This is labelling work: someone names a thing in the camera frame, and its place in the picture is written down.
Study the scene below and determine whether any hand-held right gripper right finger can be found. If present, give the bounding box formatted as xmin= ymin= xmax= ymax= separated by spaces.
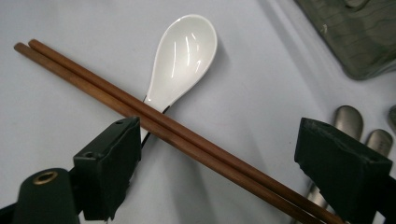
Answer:
xmin=293 ymin=117 xmax=395 ymax=224

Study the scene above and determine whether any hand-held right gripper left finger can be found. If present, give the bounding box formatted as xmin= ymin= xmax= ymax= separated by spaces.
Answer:
xmin=73 ymin=116 xmax=143 ymax=222

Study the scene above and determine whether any brown wooden chopstick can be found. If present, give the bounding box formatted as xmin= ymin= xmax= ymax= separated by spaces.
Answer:
xmin=27 ymin=38 xmax=348 ymax=224
xmin=13 ymin=42 xmax=325 ymax=224

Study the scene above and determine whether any white ceramic spoon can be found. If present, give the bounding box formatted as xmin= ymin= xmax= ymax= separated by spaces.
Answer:
xmin=139 ymin=13 xmax=219 ymax=147

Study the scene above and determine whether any silver metal utensil handle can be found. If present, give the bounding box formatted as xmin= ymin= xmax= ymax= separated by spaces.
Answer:
xmin=306 ymin=105 xmax=364 ymax=209

